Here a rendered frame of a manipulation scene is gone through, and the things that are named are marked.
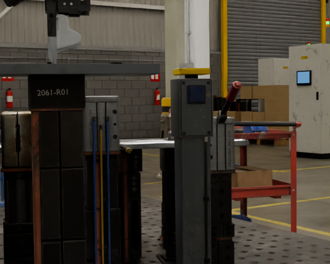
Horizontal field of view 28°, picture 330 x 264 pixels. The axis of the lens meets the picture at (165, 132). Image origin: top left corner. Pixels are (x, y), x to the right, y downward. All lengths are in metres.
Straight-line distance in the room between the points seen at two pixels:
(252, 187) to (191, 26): 2.22
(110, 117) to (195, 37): 4.24
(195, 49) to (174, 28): 3.26
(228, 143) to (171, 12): 7.50
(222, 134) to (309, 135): 10.44
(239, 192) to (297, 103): 8.39
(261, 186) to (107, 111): 2.47
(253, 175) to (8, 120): 2.57
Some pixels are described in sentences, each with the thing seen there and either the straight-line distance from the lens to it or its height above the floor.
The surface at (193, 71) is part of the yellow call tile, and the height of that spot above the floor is 1.15.
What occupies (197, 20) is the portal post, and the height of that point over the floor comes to 1.75.
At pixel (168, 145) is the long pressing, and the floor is 0.99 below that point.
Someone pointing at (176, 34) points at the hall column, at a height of 1.94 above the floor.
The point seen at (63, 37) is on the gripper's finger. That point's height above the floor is 1.21.
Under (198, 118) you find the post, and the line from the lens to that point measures 1.25.
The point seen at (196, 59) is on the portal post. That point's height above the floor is 1.42.
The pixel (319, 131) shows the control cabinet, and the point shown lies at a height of 0.48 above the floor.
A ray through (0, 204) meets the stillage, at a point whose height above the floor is 0.55.
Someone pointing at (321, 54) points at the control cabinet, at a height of 1.81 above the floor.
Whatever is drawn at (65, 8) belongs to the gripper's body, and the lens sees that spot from 1.22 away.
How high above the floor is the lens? 1.10
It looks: 3 degrees down
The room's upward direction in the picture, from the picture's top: 1 degrees counter-clockwise
